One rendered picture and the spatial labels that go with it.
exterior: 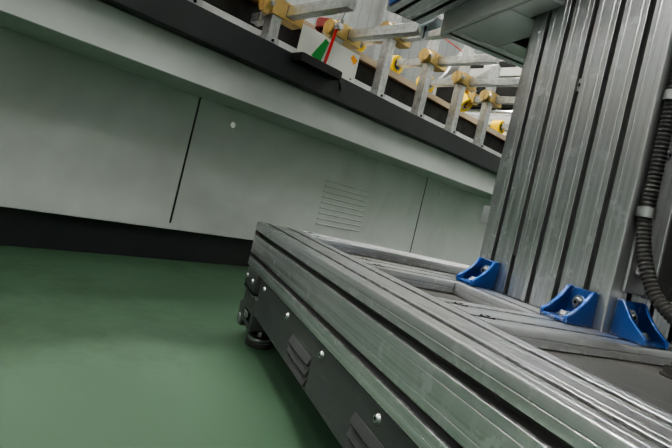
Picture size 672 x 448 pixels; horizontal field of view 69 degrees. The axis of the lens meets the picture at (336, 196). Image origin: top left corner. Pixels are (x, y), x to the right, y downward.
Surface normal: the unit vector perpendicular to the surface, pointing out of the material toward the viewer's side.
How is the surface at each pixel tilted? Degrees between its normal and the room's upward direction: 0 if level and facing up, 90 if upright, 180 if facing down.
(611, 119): 90
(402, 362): 90
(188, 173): 90
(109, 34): 90
